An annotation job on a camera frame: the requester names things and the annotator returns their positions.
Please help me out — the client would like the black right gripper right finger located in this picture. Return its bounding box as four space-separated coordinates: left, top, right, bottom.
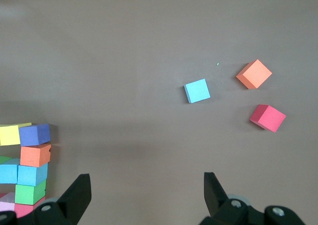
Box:
203 172 305 225

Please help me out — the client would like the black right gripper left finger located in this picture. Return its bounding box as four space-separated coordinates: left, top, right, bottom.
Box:
0 173 92 225

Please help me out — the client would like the blue foam cube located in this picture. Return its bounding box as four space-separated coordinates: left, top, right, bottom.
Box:
0 158 20 185
183 78 211 104
16 162 49 187

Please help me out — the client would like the orange foam cube with dents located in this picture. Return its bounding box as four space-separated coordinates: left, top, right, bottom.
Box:
19 143 52 168

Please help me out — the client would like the pink foam cube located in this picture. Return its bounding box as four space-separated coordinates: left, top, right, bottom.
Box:
0 191 16 212

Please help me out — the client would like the purple foam cube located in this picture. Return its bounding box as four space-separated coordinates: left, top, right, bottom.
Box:
18 123 52 147

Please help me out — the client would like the yellow foam cube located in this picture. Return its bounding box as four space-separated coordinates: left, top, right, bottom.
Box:
0 122 33 147

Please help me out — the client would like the table cover mat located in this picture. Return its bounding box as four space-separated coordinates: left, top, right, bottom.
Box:
0 0 318 225

